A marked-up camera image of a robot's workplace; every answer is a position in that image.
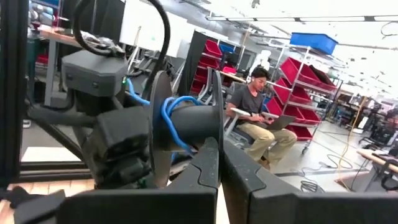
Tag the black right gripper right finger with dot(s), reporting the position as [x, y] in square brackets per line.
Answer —
[295, 210]

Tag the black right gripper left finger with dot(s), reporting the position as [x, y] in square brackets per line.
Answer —
[140, 208]

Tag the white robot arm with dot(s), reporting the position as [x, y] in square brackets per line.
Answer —
[262, 57]

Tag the grey laptop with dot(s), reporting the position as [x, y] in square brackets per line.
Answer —
[280, 123]

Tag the light wooden background table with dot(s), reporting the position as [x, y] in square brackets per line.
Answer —
[379, 160]

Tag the small red storage bin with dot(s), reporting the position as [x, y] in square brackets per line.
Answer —
[210, 62]
[213, 48]
[200, 81]

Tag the white blue office chair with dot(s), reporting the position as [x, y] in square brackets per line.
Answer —
[207, 88]

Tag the black panel board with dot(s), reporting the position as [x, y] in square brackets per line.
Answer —
[194, 62]

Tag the white partition board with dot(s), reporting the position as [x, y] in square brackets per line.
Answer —
[136, 25]

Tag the wooden desk grey legs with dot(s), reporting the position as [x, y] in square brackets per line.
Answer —
[57, 37]

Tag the black tall panel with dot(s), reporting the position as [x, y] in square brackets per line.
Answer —
[109, 18]

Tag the person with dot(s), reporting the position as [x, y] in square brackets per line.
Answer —
[245, 99]

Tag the metal shelf rack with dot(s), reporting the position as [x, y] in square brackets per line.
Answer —
[323, 91]

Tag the small blue storage bin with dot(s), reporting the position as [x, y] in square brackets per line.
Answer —
[227, 48]

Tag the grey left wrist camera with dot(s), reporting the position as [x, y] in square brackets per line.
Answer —
[93, 74]

